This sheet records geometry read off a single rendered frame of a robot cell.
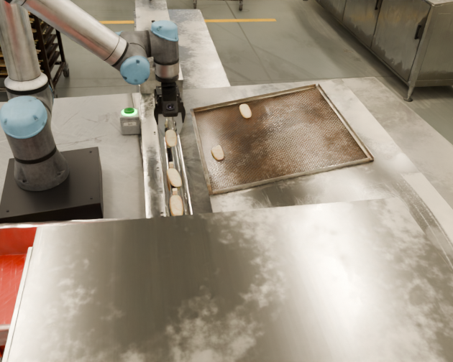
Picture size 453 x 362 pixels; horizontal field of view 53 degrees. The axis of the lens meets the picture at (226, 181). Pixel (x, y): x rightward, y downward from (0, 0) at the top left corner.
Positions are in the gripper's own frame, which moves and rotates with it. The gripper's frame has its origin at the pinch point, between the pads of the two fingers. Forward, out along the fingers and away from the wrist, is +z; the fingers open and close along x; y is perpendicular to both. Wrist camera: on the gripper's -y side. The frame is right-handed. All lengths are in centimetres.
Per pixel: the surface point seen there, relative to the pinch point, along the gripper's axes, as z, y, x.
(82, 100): 11, 50, 33
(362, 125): -3, -9, -63
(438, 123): 96, 145, -217
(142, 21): 1, 117, 5
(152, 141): 7.5, 7.9, 5.9
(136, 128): 8.9, 20.2, 11.1
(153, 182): 7.6, -15.1, 7.0
